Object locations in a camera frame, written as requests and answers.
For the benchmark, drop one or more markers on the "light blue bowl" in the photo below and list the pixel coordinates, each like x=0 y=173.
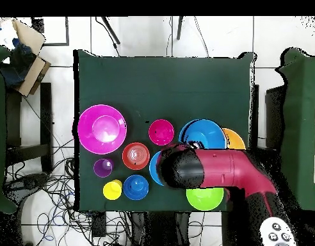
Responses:
x=154 y=169
x=206 y=133

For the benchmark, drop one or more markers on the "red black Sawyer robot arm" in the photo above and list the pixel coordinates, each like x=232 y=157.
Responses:
x=224 y=169

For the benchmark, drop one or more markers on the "small crimson bowl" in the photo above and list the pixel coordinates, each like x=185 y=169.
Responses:
x=161 y=132

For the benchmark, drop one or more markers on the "small red-orange bowl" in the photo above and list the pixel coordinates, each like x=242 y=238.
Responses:
x=135 y=156

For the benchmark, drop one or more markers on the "dark green table cloth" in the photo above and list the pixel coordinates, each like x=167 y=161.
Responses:
x=160 y=84

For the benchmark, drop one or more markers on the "small dark blue bowl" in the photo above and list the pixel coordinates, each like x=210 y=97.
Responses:
x=136 y=187

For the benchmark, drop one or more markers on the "large pink bowl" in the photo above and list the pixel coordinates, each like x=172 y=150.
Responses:
x=102 y=129

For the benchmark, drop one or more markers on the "purple cup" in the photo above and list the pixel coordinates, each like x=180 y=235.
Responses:
x=103 y=167

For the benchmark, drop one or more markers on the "yellow cup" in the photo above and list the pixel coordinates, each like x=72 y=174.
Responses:
x=112 y=190

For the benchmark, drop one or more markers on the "large orange bowl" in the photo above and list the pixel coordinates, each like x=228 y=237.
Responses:
x=235 y=141

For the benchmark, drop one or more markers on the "green bowl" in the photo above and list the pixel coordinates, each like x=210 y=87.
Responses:
x=205 y=198

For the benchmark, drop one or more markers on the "black power brick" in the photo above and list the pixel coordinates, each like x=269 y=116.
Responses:
x=99 y=225

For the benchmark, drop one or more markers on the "black tripod leg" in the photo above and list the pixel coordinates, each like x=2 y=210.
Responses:
x=179 y=28
x=111 y=30

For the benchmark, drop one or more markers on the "grey base with black knob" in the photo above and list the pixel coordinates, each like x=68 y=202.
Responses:
x=29 y=183

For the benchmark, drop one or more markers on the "cardboard box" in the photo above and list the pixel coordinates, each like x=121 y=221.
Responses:
x=32 y=74

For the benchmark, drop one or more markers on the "dark blue cloth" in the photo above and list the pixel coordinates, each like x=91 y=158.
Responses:
x=16 y=66

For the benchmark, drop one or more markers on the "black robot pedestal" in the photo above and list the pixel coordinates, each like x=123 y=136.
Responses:
x=160 y=230

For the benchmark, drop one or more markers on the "black rectangular frame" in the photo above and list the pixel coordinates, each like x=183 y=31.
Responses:
x=67 y=33

